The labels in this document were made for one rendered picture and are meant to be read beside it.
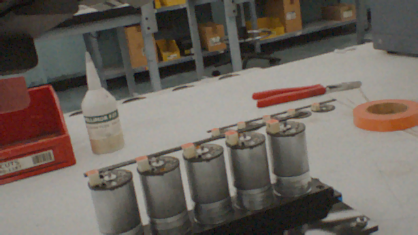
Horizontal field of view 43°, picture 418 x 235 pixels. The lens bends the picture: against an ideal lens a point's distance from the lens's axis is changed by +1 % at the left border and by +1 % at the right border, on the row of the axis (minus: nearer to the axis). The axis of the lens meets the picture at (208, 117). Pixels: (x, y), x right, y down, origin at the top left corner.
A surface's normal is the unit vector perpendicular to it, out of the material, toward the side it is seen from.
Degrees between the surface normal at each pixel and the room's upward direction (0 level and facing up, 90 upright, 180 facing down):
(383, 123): 90
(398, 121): 90
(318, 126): 0
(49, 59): 90
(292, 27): 90
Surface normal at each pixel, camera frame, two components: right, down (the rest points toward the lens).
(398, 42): -0.88, 0.26
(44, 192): -0.15, -0.94
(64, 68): 0.38, 0.22
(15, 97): 0.67, -0.14
